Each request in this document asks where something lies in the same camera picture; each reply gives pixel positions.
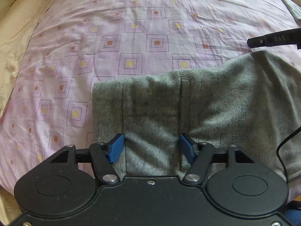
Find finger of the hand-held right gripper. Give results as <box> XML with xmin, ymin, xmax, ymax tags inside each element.
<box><xmin>247</xmin><ymin>35</ymin><xmax>271</xmax><ymax>48</ymax></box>

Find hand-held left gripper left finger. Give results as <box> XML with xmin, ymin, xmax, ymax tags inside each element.
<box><xmin>48</xmin><ymin>133</ymin><xmax>125</xmax><ymax>184</ymax></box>

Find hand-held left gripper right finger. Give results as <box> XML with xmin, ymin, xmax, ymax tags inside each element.
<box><xmin>180</xmin><ymin>133</ymin><xmax>256</xmax><ymax>185</ymax></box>

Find grey speckled pants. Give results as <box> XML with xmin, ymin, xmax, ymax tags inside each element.
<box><xmin>91</xmin><ymin>50</ymin><xmax>301</xmax><ymax>199</ymax></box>

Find folded grey pants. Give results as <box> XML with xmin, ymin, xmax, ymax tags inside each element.
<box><xmin>279</xmin><ymin>0</ymin><xmax>301</xmax><ymax>22</ymax></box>

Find pink patterned bed sheet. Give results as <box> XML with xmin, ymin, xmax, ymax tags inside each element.
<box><xmin>0</xmin><ymin>0</ymin><xmax>301</xmax><ymax>195</ymax></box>

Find blue cloth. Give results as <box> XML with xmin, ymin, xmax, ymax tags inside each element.
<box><xmin>285</xmin><ymin>208</ymin><xmax>301</xmax><ymax>226</ymax></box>

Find black cable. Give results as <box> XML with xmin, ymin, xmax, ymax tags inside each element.
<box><xmin>276</xmin><ymin>127</ymin><xmax>301</xmax><ymax>184</ymax></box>

